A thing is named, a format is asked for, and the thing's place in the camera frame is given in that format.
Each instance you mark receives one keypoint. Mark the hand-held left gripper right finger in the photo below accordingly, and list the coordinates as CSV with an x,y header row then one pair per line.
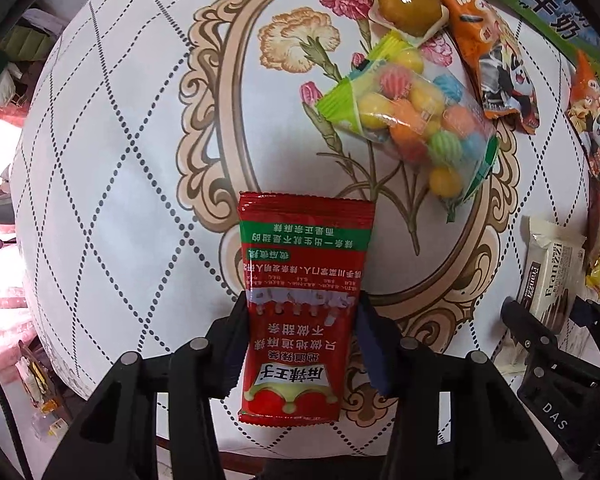
x,y
370,350

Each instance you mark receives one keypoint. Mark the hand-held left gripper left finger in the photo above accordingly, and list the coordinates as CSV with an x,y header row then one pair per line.
x,y
230,340

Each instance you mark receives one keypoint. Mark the white wafer packet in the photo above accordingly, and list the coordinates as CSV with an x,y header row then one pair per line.
x,y
550,270

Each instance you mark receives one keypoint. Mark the red spicy snack packet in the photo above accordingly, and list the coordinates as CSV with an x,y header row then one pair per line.
x,y
305,260

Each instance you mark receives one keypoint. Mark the printed cardboard box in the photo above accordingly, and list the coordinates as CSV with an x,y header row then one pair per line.
x,y
530,0

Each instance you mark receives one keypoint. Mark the small snack packet on floor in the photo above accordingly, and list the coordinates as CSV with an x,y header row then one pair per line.
x,y
35,380

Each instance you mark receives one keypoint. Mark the orange panda snack packet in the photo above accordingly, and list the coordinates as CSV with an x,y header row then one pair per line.
x,y
591,110
490,45

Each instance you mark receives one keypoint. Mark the clear bag of colourful candies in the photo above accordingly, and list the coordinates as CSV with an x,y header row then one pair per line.
x,y
415,110

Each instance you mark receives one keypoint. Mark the olive puffer vest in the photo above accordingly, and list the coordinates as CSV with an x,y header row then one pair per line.
x,y
27,37

